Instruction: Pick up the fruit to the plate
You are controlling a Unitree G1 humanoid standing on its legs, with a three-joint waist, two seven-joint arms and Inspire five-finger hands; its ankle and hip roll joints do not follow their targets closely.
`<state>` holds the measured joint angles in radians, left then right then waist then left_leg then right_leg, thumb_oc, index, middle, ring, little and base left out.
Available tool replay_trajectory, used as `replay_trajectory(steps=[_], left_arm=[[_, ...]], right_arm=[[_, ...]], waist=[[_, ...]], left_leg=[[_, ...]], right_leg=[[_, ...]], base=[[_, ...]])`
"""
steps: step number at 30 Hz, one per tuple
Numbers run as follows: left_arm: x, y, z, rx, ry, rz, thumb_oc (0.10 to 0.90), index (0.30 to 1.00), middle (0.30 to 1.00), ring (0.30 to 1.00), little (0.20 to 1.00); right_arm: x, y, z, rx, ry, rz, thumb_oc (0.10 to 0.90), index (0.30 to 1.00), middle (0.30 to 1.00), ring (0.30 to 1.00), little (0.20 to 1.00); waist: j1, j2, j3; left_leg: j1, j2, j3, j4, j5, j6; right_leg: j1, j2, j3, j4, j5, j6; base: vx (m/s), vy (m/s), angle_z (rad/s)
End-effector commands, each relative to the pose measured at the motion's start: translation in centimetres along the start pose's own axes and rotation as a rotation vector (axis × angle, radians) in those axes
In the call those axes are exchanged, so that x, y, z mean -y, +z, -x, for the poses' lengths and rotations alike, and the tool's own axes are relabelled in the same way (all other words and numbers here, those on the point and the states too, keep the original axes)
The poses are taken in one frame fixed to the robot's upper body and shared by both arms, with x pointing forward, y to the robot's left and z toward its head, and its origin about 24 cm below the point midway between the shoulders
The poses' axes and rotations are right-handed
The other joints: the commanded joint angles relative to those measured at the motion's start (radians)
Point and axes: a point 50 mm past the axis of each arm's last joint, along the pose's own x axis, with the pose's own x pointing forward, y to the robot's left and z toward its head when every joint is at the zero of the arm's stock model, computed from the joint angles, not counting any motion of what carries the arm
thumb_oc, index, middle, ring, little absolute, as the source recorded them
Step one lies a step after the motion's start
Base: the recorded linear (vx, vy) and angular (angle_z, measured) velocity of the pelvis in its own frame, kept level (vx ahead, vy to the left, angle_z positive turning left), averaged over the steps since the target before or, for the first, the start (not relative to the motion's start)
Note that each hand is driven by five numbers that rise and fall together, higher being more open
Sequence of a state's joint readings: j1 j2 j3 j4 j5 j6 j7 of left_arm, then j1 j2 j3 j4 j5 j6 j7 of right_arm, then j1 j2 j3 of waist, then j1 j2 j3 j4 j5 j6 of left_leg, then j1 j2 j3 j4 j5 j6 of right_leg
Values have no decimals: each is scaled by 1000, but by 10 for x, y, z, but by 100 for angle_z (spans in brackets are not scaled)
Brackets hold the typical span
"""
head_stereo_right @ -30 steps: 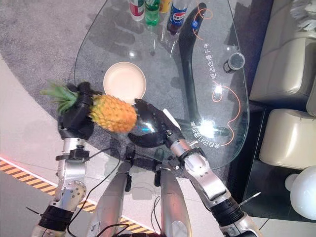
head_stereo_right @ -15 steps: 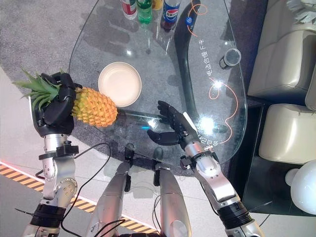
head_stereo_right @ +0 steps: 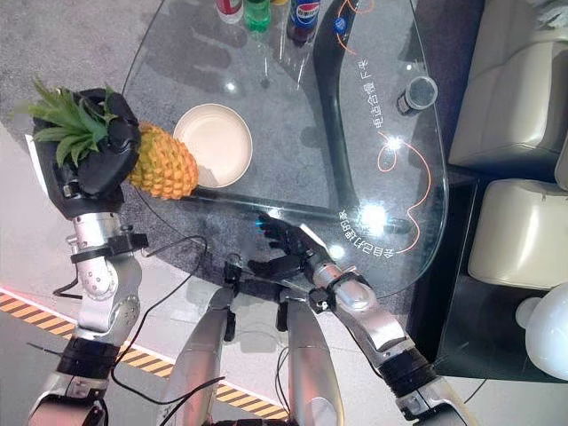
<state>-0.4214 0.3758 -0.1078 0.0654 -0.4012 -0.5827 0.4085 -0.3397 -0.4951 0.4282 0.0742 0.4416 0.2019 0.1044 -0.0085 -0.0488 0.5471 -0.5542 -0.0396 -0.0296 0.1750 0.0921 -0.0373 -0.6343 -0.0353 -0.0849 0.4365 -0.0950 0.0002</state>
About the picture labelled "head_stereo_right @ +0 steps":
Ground black curved table base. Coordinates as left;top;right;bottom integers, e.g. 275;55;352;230
312;0;413;235

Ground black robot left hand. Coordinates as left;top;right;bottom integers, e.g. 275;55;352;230
26;88;143;220

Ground clear bottle with red label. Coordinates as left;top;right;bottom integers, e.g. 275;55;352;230
215;0;245;25

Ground yellow black hazard tape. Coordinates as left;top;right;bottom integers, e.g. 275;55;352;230
0;290;290;421

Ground dark cola bottle blue label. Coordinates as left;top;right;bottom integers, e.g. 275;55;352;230
285;0;322;46

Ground yellow pineapple with green leaves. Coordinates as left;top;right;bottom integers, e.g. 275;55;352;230
12;78;200;201

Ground silver robot leg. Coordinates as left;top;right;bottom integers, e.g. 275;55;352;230
158;255;244;426
275;286;343;426

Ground silver robot left leg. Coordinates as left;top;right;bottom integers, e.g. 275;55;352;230
158;255;244;426

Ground grey carpet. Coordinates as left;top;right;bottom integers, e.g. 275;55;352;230
0;0;450;304

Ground white round lamp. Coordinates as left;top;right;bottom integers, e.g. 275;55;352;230
514;283;568;382

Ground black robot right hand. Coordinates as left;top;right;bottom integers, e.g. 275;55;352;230
247;211;332;283

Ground cream round plate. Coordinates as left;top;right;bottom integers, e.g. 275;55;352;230
172;102;255;189

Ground cream leather sofa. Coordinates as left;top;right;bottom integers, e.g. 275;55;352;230
447;0;568;171

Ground silver robot right leg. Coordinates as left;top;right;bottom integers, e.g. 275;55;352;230
275;286;343;426

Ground dark metal can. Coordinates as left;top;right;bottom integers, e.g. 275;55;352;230
395;75;439;117

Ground black cable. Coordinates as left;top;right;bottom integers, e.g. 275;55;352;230
110;234;228;406

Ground black side table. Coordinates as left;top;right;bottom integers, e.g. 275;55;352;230
406;171;568;383

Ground cream leather sofa cushion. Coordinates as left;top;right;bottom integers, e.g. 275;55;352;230
467;177;568;290

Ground green plastic bottle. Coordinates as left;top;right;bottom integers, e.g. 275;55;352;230
242;0;272;34

